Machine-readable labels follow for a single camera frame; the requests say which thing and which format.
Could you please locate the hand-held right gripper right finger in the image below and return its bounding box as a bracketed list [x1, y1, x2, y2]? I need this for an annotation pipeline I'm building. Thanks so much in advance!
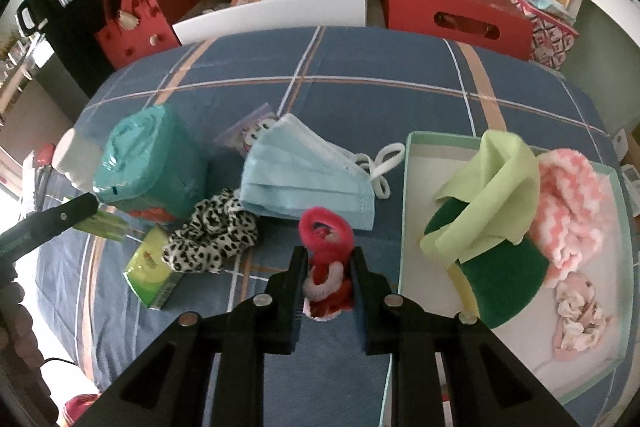
[351, 246, 581, 427]

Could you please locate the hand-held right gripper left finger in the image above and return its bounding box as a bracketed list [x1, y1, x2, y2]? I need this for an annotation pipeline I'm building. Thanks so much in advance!
[85, 246, 309, 427]

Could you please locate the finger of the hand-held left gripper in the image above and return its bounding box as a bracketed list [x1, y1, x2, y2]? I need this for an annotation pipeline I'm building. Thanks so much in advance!
[0, 193, 99, 266]

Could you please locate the red plush hair tie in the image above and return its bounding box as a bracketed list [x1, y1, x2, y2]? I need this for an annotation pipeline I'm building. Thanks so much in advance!
[299, 207, 356, 322]

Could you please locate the green striped packet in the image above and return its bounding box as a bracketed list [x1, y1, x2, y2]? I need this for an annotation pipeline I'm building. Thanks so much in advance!
[75, 207, 129, 241]

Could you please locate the yellow and green sponge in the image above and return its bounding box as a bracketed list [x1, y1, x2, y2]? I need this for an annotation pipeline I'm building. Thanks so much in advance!
[419, 197, 551, 330]

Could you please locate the light green cloth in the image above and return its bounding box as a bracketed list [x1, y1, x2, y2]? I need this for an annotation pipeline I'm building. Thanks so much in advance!
[419, 130, 542, 264]

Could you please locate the mint green shallow box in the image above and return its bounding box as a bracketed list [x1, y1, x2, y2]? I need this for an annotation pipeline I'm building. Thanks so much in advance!
[380, 131, 633, 427]

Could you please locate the pink floral scrunchie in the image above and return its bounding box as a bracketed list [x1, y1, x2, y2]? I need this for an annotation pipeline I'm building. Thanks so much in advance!
[550, 272, 613, 360]

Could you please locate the pink and white knit cloth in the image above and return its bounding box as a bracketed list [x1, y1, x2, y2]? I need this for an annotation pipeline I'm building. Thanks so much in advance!
[530, 148, 613, 290]

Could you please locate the person's left hand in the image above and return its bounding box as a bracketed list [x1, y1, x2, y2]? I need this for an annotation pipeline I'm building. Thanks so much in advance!
[0, 279, 28, 358]

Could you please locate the white round object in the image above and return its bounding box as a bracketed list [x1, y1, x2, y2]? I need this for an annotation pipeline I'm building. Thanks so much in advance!
[52, 129, 101, 190]

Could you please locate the leopard print scrunchie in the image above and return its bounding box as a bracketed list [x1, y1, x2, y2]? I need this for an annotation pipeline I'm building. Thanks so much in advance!
[162, 188, 261, 275]

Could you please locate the blue face mask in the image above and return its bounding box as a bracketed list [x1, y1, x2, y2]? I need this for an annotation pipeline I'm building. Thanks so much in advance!
[240, 113, 406, 230]

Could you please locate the green tissue pack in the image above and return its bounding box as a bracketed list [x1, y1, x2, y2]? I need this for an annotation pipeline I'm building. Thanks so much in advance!
[123, 224, 183, 310]

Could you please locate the teal plastic package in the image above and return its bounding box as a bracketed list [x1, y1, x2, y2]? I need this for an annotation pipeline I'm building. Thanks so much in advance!
[92, 103, 208, 225]

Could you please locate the cartoon bird card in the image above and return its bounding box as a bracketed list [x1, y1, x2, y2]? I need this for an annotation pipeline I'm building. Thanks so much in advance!
[214, 103, 281, 158]

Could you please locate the red object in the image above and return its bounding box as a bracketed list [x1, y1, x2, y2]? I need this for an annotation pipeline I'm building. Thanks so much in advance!
[62, 394, 101, 423]

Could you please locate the blue plaid blanket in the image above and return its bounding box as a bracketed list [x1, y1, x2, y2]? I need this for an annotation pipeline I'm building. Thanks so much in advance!
[35, 26, 621, 427]

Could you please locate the red tote bag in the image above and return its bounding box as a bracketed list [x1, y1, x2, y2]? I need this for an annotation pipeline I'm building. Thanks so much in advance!
[94, 0, 201, 70]

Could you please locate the white bed board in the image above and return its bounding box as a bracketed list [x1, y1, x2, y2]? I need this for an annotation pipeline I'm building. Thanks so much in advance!
[172, 0, 367, 46]

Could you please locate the red geometric patterned box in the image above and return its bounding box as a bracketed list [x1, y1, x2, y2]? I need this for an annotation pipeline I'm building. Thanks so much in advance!
[496, 0, 581, 72]

